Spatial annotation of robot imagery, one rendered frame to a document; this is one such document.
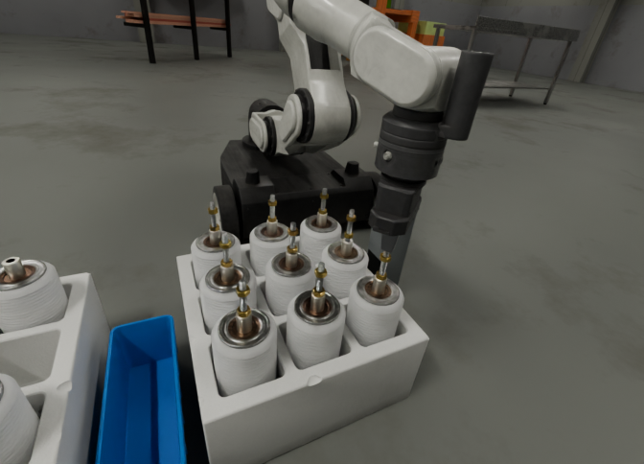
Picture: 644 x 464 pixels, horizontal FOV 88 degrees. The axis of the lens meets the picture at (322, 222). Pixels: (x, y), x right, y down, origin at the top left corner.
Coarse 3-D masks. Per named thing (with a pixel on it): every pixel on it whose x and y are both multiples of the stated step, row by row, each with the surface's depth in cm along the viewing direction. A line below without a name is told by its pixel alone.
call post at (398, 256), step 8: (376, 232) 81; (408, 232) 79; (376, 240) 82; (400, 240) 79; (408, 240) 81; (368, 248) 86; (376, 248) 82; (400, 248) 81; (368, 256) 86; (376, 256) 83; (392, 256) 81; (400, 256) 82; (368, 264) 87; (376, 264) 83; (392, 264) 83; (400, 264) 84; (392, 272) 84; (400, 272) 86; (392, 280) 86
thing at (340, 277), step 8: (328, 256) 66; (328, 264) 65; (336, 264) 64; (344, 264) 64; (360, 264) 65; (328, 272) 66; (336, 272) 65; (344, 272) 64; (352, 272) 64; (360, 272) 65; (328, 280) 67; (336, 280) 66; (344, 280) 65; (352, 280) 65; (328, 288) 68; (336, 288) 66; (344, 288) 66; (336, 296) 67; (344, 296) 67
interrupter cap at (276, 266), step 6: (282, 252) 65; (276, 258) 64; (282, 258) 64; (300, 258) 64; (306, 258) 64; (276, 264) 62; (282, 264) 63; (300, 264) 63; (306, 264) 63; (276, 270) 60; (282, 270) 60; (288, 270) 61; (294, 270) 61; (300, 270) 61; (306, 270) 61; (288, 276) 59; (294, 276) 60
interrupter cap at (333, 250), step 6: (330, 246) 68; (336, 246) 69; (354, 246) 69; (330, 252) 67; (336, 252) 67; (354, 252) 68; (360, 252) 68; (336, 258) 65; (342, 258) 65; (348, 258) 66; (354, 258) 66; (360, 258) 66; (348, 264) 64
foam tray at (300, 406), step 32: (192, 288) 65; (256, 288) 67; (192, 320) 58; (192, 352) 53; (288, 352) 55; (352, 352) 55; (384, 352) 56; (416, 352) 60; (288, 384) 49; (320, 384) 51; (352, 384) 56; (384, 384) 61; (224, 416) 45; (256, 416) 48; (288, 416) 52; (320, 416) 56; (352, 416) 62; (224, 448) 49; (256, 448) 52; (288, 448) 57
